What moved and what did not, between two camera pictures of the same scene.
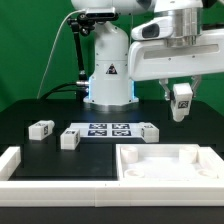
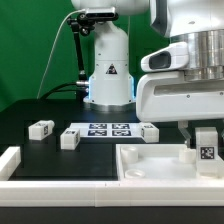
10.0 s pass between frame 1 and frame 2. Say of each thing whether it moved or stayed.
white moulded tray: stayed
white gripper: moved
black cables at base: stayed
